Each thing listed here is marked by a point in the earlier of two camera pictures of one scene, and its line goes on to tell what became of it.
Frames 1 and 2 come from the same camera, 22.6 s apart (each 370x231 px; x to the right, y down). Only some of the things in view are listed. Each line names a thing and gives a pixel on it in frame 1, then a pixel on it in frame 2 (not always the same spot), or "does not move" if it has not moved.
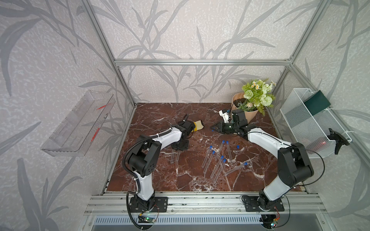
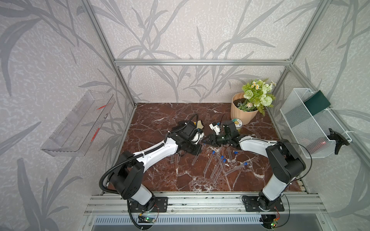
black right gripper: [220, 128] -> [212, 139]
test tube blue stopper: [206, 156] -> [202, 147]
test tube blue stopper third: [208, 162] does not move
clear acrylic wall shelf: [75, 135] does not move
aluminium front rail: [205, 203] does not move
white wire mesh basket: [311, 131] does not move
